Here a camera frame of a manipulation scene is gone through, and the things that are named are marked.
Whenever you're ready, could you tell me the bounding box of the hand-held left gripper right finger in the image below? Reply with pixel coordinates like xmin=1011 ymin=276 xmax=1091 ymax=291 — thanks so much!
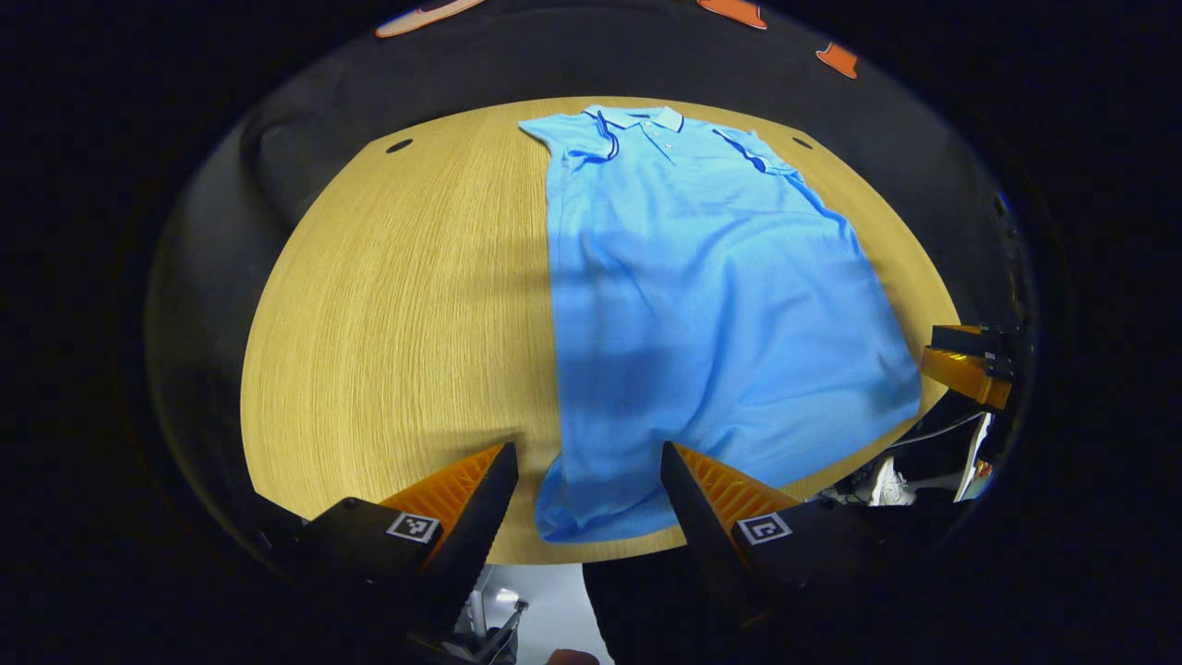
xmin=659 ymin=441 xmax=938 ymax=638

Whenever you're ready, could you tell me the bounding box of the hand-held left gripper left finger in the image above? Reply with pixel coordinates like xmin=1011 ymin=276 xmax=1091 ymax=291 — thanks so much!
xmin=295 ymin=441 xmax=520 ymax=647

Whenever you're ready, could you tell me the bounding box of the light blue polo T-shirt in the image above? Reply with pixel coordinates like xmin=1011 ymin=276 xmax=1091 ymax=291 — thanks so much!
xmin=517 ymin=104 xmax=924 ymax=544

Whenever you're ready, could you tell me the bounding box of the white board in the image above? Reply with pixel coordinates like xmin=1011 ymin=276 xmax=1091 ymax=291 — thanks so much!
xmin=951 ymin=413 xmax=996 ymax=504

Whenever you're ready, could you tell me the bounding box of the white sneaker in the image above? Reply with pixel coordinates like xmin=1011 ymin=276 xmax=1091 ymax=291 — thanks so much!
xmin=868 ymin=457 xmax=917 ymax=507

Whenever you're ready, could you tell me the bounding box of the grey metal frame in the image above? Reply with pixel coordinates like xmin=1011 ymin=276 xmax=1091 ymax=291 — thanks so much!
xmin=443 ymin=596 xmax=532 ymax=665

